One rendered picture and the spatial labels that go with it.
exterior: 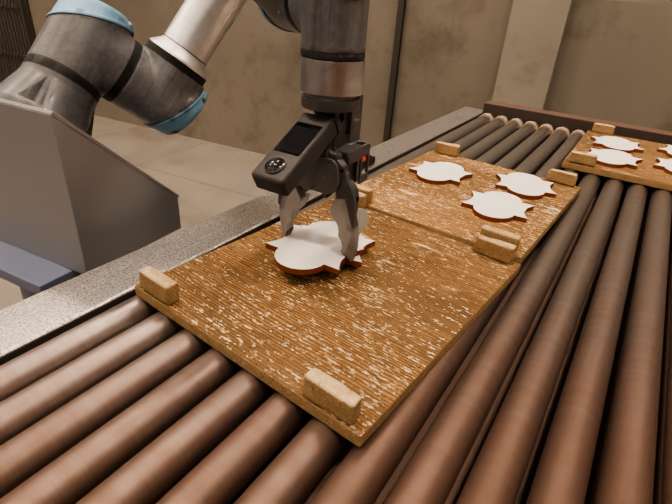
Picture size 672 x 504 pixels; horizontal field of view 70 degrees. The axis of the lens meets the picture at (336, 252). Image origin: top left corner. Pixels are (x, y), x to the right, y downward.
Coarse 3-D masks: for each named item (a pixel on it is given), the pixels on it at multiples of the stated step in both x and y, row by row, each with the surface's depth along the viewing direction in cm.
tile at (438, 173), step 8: (416, 168) 103; (424, 168) 103; (432, 168) 103; (440, 168) 104; (448, 168) 104; (456, 168) 104; (416, 176) 101; (424, 176) 98; (432, 176) 99; (440, 176) 99; (448, 176) 99; (456, 176) 100; (464, 176) 101; (440, 184) 97; (456, 184) 98
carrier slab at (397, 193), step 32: (416, 160) 110; (448, 160) 112; (384, 192) 92; (416, 192) 93; (448, 192) 94; (480, 192) 95; (576, 192) 99; (416, 224) 81; (448, 224) 81; (480, 224) 82; (512, 224) 82; (544, 224) 83
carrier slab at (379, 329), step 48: (240, 240) 71; (384, 240) 74; (432, 240) 75; (192, 288) 60; (240, 288) 60; (288, 288) 61; (336, 288) 62; (384, 288) 62; (432, 288) 63; (480, 288) 64; (240, 336) 52; (288, 336) 53; (336, 336) 53; (384, 336) 54; (432, 336) 54; (288, 384) 46; (384, 384) 47
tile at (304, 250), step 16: (288, 240) 66; (304, 240) 67; (320, 240) 67; (336, 240) 67; (288, 256) 63; (304, 256) 63; (320, 256) 63; (336, 256) 63; (288, 272) 61; (304, 272) 60; (336, 272) 61
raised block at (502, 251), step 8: (480, 240) 71; (488, 240) 71; (496, 240) 71; (480, 248) 72; (488, 248) 71; (496, 248) 70; (504, 248) 69; (512, 248) 69; (488, 256) 71; (496, 256) 70; (504, 256) 70; (512, 256) 69
